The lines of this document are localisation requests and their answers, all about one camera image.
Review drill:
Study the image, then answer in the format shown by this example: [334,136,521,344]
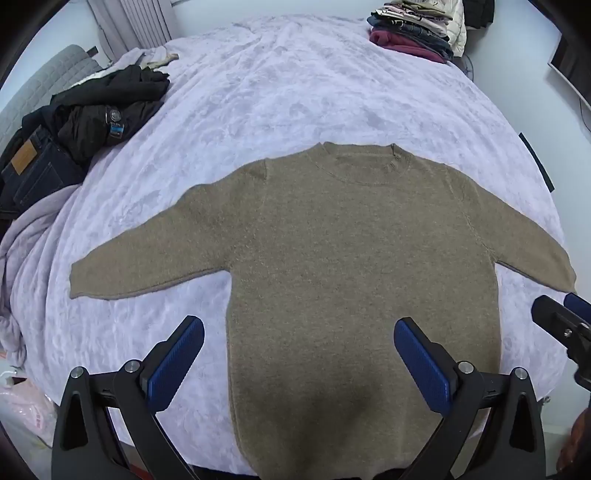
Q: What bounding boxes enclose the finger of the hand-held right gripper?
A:
[564,292,591,320]
[531,295,583,348]

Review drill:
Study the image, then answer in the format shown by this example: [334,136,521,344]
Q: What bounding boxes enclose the lavender fleece blanket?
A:
[0,14,573,476]

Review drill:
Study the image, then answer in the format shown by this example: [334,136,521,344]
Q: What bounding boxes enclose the black strip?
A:
[518,132,555,192]

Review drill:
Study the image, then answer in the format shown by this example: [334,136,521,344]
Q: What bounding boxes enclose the beige cloth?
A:
[141,48,180,70]

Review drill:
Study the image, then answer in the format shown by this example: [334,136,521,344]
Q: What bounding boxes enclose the black wall screen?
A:
[547,28,591,112]

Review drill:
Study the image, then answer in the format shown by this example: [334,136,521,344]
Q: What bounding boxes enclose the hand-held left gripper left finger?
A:
[51,315,206,480]

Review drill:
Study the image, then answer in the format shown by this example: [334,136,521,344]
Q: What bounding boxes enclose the stack of folded clothes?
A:
[367,0,462,65]

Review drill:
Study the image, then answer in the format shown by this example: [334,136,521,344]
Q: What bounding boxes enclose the dark blue jeans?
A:
[0,124,88,222]

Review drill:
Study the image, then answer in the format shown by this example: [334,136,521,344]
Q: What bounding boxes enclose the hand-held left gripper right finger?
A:
[392,316,548,480]

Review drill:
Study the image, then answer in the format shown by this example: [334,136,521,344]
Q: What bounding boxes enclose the black jacket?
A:
[21,65,171,164]

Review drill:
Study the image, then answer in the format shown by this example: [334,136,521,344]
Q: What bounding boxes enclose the olive brown knit sweater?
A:
[69,142,578,480]

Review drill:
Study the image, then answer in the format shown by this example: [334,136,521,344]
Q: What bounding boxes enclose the white puffer jacket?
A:
[445,0,468,57]

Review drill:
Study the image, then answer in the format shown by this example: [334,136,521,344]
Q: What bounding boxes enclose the pink plastic bag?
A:
[0,364,58,457]

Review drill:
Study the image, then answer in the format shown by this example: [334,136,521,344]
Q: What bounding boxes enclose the pale lavender curtain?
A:
[88,0,174,61]

